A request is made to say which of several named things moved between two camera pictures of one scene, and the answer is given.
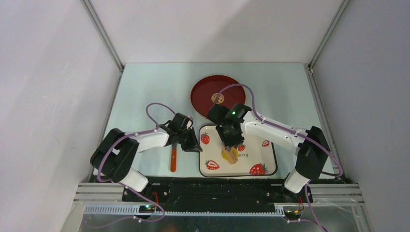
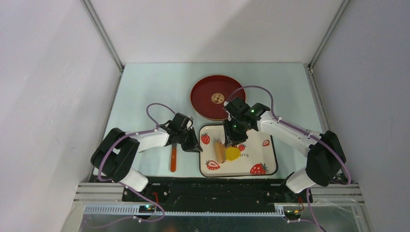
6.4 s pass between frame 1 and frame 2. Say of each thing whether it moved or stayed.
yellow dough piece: stayed
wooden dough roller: moved
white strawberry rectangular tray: stayed
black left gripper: stayed
